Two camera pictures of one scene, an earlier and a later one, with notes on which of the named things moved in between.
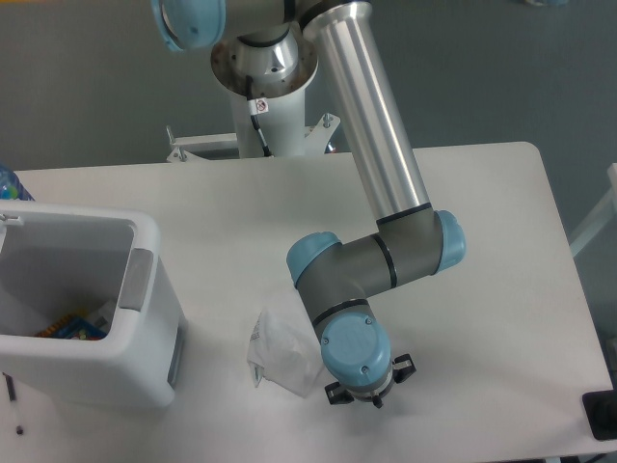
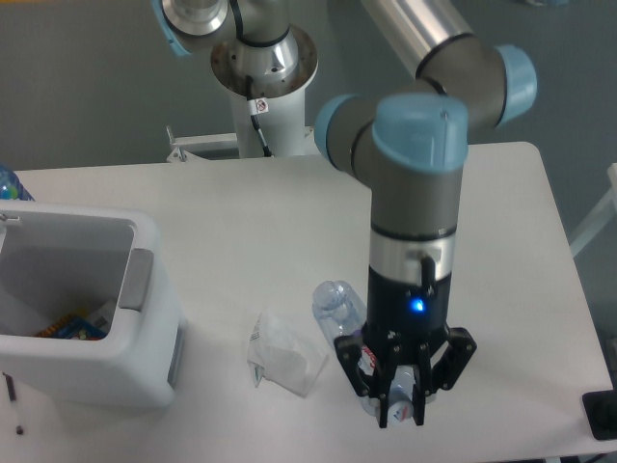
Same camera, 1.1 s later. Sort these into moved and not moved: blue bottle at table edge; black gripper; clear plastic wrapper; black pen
Moved: black gripper
Not moved: clear plastic wrapper; blue bottle at table edge; black pen
